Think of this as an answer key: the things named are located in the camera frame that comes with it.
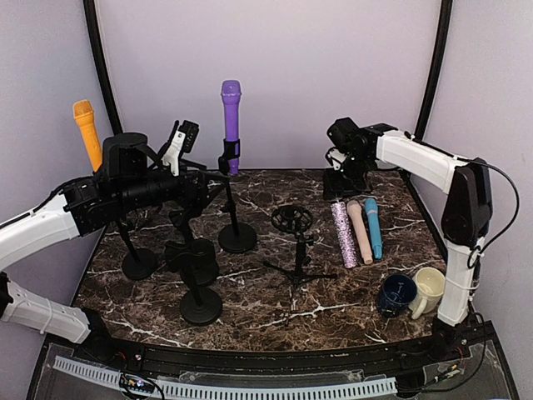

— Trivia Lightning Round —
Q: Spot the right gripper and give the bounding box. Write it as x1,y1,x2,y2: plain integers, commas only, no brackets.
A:
324,152,374,199

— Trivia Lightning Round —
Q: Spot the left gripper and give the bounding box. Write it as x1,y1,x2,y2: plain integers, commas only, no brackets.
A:
117,157,230,213

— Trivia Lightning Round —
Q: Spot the glitter silver-head microphone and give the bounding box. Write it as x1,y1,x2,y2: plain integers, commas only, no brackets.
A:
331,200,358,269

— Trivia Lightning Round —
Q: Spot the beige microphone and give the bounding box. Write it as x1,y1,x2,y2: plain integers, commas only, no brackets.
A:
346,200,373,265

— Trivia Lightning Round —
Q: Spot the blue microphone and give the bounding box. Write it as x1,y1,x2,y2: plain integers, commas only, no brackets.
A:
365,197,383,260

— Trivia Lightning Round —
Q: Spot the black tripod shock-mount stand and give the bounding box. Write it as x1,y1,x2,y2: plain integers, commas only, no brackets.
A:
263,204,338,326

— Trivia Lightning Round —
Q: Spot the black stand of purple microphone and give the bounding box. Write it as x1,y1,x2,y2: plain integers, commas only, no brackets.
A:
218,139,257,254

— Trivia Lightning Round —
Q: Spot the black stand of blue microphone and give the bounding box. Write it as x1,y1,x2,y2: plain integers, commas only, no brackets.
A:
164,239,224,327

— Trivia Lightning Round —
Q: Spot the purple microphone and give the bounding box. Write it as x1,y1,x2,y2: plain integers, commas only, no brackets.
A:
221,80,242,175

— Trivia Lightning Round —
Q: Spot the black stand of orange microphone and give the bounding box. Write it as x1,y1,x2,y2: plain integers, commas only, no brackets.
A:
115,219,159,281

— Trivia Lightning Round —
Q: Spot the orange microphone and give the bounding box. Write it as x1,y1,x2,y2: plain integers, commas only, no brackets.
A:
72,100,102,172

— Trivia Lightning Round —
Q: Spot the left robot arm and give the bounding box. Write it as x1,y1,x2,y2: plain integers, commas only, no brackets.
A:
1,132,228,363

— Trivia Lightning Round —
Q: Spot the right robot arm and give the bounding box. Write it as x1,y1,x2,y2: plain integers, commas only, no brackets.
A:
324,117,494,327

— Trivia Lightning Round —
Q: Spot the black stand of beige microphone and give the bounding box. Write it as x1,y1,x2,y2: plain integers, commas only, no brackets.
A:
164,210,219,287

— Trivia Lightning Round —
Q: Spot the dark blue mug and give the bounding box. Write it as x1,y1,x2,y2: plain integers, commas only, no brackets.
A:
376,273,417,318

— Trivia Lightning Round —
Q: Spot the cream mug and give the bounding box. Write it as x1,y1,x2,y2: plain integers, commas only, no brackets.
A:
408,267,446,320

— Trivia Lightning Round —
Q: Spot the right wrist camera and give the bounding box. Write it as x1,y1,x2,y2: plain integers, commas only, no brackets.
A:
325,147,346,171

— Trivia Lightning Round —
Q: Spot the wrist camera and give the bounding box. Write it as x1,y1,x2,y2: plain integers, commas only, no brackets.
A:
325,147,346,171
160,120,199,176

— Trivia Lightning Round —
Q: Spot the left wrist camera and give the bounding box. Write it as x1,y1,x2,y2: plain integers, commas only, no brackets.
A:
160,120,199,176

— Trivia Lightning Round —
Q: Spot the black front rail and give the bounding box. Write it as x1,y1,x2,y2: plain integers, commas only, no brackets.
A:
74,323,483,377

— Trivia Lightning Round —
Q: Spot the right black frame post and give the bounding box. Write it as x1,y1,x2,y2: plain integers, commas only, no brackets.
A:
415,0,453,139

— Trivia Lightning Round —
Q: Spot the black frame post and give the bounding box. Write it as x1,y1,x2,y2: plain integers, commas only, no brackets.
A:
415,0,453,139
82,0,123,136

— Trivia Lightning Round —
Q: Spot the white cable tray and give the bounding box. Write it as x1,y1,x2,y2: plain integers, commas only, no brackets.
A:
52,356,397,399

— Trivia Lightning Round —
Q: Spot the left black frame post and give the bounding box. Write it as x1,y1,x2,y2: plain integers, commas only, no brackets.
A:
82,0,123,136

